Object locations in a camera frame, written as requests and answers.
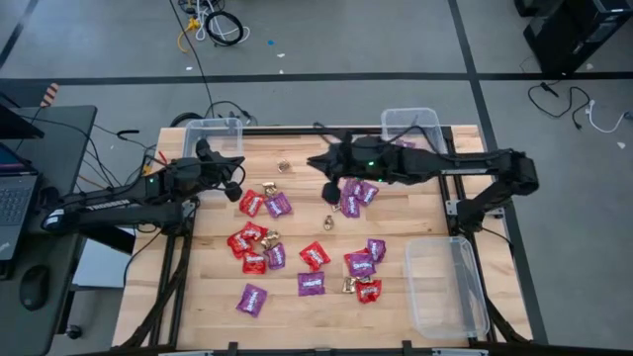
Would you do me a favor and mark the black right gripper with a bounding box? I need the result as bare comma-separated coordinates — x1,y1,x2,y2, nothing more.
307,136,397,183

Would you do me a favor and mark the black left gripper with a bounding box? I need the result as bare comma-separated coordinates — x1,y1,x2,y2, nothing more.
165,138,246,195

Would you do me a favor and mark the small clear plastic bin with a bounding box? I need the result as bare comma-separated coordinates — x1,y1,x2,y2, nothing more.
379,107,449,154
181,117,245,159

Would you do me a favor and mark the white panel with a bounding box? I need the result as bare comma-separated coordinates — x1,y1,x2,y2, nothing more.
72,226,137,290

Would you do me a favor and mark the large clear plastic bin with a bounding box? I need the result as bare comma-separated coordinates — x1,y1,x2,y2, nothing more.
404,235,492,341

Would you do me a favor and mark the black desk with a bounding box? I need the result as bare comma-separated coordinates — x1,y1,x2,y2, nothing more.
0,104,99,356

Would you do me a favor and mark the orange striped marker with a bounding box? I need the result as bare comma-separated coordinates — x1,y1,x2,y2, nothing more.
39,82,60,109

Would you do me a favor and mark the black monitor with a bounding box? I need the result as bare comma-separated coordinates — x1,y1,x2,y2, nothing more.
0,91,45,140

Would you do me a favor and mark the grey laptop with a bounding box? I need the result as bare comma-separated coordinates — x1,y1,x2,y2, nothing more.
0,141,41,261

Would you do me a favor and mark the black computer mouse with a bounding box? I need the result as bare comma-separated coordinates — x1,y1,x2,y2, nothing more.
18,264,50,312

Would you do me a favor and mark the black computer tower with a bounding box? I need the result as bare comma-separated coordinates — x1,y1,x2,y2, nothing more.
513,0,633,76

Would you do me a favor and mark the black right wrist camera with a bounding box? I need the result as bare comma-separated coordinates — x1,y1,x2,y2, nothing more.
320,181,342,206

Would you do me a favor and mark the long black floor cable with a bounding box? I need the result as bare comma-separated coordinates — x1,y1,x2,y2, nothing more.
167,0,217,120

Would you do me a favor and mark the black coiled cable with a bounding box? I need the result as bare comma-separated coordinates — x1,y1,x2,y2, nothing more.
204,10,245,48

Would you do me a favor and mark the white floor cable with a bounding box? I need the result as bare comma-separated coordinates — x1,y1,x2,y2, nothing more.
585,98,633,134
195,0,251,45

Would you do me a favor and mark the yellow extension cable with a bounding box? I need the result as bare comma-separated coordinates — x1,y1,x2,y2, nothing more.
176,16,202,54

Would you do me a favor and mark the black floor cable with plug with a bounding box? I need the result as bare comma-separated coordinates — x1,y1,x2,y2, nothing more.
526,81,592,131

